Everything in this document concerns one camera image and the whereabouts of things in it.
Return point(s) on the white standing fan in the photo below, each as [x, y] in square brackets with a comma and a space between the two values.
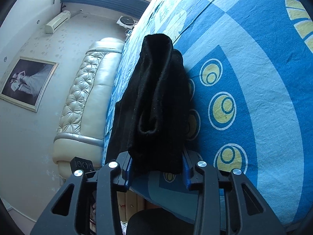
[126, 22]

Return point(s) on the black studded pants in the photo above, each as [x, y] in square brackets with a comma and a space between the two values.
[150, 121]

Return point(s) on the brown wooden cabinet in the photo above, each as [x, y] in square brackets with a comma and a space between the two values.
[129, 203]

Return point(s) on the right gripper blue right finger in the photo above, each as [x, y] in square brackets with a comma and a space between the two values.
[187, 168]

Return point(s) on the white wall air conditioner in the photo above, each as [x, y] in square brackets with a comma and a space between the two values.
[52, 26]

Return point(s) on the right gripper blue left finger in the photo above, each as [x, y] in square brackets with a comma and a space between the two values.
[127, 171]

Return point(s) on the cream tufted leather headboard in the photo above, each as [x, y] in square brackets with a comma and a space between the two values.
[82, 122]

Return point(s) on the blue patterned bed sheet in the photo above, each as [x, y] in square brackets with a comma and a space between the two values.
[249, 67]

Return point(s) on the framed wedding photo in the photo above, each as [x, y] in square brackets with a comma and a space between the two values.
[26, 82]

